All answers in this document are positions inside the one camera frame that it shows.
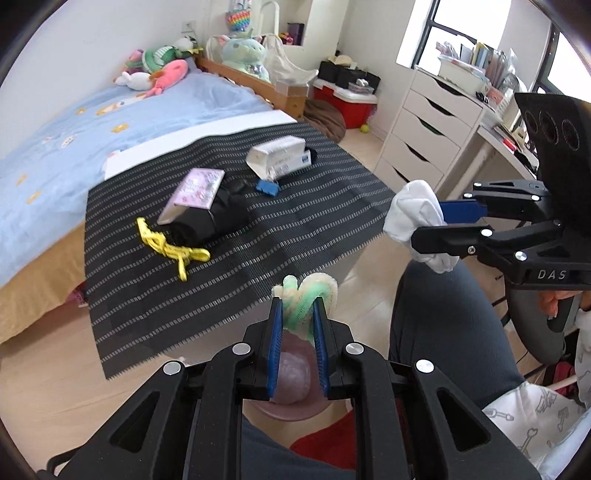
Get yellow hair clip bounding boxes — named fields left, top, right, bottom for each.
left=136, top=217, right=211, bottom=282

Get green white wrapper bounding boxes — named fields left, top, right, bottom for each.
left=271, top=272, right=339, bottom=343

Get red storage box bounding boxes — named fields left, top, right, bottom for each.
left=312, top=79, right=378, bottom=129

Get person's right hand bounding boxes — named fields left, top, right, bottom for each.
left=539, top=290, right=591, bottom=319

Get white blue carton box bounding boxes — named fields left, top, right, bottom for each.
left=245, top=136, right=312, bottom=182

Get clear plastic box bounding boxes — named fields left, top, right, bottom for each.
left=274, top=79, right=308, bottom=98

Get green plush toy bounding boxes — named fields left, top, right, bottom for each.
left=124, top=36, right=198, bottom=74

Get bed with blue blanket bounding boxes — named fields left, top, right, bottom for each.
left=0, top=56, right=309, bottom=345

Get brown cushion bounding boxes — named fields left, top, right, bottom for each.
left=303, top=99, right=346, bottom=144

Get pink trash bin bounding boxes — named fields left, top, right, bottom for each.
left=243, top=330, right=348, bottom=423

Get rainbow bag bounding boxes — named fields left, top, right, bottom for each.
left=225, top=0, right=252, bottom=33

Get black office chair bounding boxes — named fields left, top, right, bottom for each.
left=502, top=280, right=581, bottom=365

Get black storage boxes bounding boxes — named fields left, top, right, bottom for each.
left=318, top=60, right=381, bottom=90

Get teal unicorn plush toy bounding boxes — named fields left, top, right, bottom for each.
left=217, top=35, right=270, bottom=83

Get white shelf unit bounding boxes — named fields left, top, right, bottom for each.
left=276, top=0, right=349, bottom=70

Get white drawer cabinet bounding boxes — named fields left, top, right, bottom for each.
left=374, top=68, right=485, bottom=199

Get right forearm white sleeve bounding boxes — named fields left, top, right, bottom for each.
left=484, top=310, right=591, bottom=479

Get books on desk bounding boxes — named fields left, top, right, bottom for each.
left=436, top=42, right=523, bottom=96

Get white tote bag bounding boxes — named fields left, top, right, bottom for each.
left=263, top=34, right=318, bottom=85

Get white plush toy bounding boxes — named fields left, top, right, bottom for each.
left=114, top=71, right=153, bottom=92

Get pink fish plush toy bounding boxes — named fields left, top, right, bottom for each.
left=145, top=59, right=188, bottom=98

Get black striped table mat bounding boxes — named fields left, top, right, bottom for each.
left=84, top=123, right=394, bottom=378

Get white foam board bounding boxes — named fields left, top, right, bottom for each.
left=103, top=110, right=297, bottom=181

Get blue binder clip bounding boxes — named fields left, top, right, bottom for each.
left=256, top=180, right=280, bottom=197

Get toy blocks under bed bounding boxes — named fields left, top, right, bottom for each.
left=66, top=282, right=88, bottom=308

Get white desk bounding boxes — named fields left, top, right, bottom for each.
left=437, top=122, right=536, bottom=200

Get white tissue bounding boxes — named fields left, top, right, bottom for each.
left=383, top=180, right=459, bottom=274

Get person's right leg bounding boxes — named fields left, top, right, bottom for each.
left=389, top=260, right=524, bottom=409

